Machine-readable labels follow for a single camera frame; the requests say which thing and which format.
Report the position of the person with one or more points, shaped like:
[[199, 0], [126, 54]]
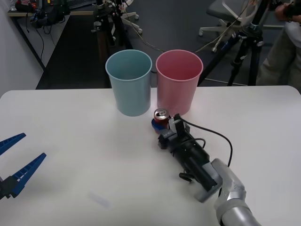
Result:
[[277, 58]]

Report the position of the black tripod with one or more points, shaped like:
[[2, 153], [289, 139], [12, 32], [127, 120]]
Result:
[[254, 23], [117, 28]]

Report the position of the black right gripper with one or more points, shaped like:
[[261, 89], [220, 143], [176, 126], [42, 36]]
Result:
[[167, 141]]

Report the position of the person's left hand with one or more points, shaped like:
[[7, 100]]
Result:
[[280, 12]]

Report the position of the red drink can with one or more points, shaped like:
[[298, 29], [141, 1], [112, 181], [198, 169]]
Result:
[[161, 121]]

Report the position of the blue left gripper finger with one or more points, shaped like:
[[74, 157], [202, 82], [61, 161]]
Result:
[[26, 173], [11, 141]]

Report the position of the pale blue plastic bin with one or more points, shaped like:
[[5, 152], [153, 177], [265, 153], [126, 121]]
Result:
[[131, 99]]

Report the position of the pink plastic bin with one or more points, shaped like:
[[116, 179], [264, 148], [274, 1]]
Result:
[[176, 99]]

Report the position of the white office chair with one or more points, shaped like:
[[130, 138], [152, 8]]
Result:
[[218, 9]]

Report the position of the silver and black right arm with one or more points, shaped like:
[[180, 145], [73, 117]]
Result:
[[202, 164]]

